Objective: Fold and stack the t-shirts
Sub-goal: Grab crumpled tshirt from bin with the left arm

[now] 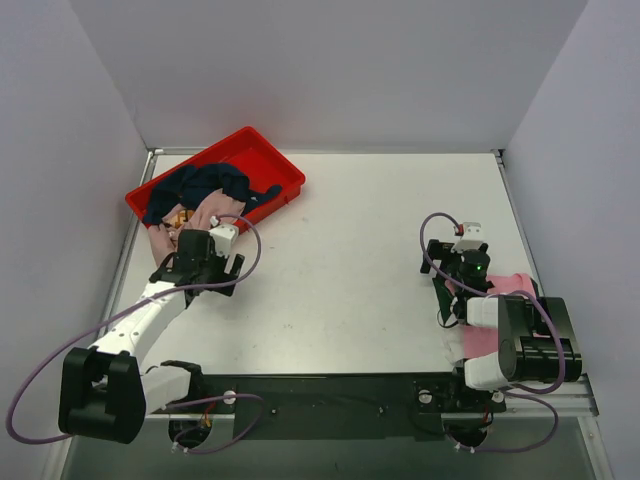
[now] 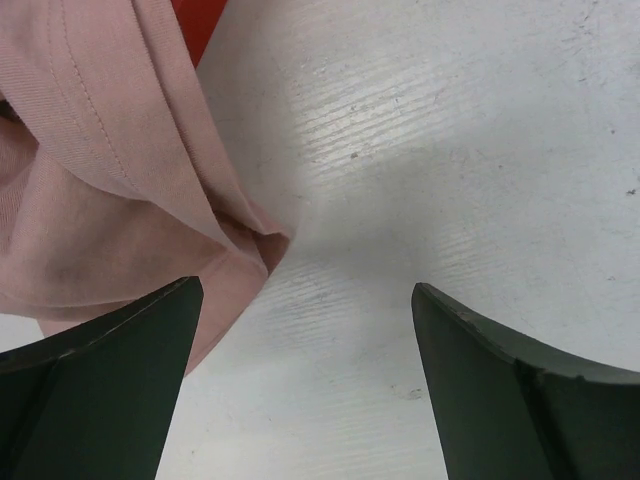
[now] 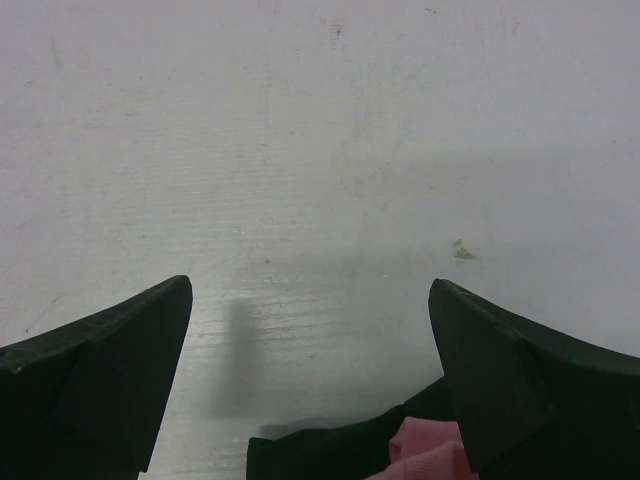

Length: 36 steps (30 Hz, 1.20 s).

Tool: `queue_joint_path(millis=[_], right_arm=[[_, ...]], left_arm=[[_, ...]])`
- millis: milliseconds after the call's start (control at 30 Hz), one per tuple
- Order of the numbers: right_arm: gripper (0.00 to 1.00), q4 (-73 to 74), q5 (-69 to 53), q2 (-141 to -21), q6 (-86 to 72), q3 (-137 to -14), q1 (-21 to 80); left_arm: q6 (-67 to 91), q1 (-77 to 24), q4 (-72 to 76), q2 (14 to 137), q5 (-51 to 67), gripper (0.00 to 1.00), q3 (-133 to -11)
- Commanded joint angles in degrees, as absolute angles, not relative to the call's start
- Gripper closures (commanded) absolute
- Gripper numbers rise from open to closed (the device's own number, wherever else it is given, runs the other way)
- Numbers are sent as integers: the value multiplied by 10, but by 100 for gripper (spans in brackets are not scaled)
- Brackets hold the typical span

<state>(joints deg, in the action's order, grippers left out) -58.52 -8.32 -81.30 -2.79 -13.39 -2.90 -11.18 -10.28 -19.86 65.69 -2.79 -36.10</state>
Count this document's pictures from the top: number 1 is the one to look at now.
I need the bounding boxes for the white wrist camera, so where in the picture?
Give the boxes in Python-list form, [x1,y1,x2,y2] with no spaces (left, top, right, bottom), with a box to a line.
[452,222,485,253]
[209,216,239,258]

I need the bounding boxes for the dark green folded t shirt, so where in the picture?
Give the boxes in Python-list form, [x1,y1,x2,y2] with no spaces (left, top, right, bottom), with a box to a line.
[432,278,458,329]

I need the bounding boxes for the aluminium front rail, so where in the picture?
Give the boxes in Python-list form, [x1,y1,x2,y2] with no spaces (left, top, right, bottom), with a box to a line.
[146,376,599,420]

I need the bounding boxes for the red plastic bin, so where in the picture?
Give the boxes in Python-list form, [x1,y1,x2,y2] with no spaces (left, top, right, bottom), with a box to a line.
[125,126,306,226]

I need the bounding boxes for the bright pink folded t shirt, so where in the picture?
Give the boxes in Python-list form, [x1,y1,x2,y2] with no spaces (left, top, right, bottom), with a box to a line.
[453,273,537,360]

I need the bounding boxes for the navy blue t shirt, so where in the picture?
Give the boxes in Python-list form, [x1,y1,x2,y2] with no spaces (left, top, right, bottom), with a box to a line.
[142,163,283,225]

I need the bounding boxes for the white folded t shirt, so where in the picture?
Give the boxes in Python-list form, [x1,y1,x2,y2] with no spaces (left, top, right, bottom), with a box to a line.
[442,330,465,366]

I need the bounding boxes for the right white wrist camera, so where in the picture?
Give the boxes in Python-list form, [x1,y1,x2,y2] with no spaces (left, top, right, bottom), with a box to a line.
[452,222,485,253]

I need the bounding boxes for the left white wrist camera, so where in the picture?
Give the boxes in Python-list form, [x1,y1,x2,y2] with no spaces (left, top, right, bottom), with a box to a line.
[209,216,239,258]

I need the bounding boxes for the purple cable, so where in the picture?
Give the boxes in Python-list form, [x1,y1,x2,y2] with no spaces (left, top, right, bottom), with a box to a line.
[4,214,267,455]
[418,212,569,454]

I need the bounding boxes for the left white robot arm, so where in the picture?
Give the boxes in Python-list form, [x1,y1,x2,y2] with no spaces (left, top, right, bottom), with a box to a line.
[58,224,244,444]

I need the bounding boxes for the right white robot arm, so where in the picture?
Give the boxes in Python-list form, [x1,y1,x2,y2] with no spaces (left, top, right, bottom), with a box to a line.
[421,239,583,409]

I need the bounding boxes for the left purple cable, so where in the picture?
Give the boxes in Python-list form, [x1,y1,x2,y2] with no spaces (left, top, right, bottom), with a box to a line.
[4,214,267,455]

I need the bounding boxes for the dusty pink t shirt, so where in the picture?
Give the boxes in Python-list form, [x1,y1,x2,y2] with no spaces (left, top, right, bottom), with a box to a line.
[147,189,246,266]

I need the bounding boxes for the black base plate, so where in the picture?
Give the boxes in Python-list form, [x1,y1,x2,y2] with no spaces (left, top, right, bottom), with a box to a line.
[167,373,506,448]

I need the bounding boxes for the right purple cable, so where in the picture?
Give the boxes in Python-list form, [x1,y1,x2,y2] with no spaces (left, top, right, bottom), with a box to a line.
[418,212,569,454]

